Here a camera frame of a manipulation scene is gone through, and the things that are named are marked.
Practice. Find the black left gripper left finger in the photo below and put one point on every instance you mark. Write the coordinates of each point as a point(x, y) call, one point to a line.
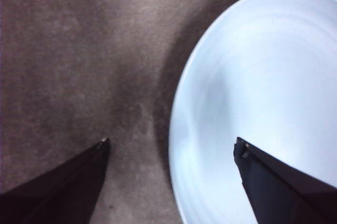
point(52, 197)

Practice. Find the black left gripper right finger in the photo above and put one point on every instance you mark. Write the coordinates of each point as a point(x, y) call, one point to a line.
point(289, 197)

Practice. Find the light blue round plate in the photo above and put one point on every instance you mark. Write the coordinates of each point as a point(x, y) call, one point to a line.
point(263, 76)

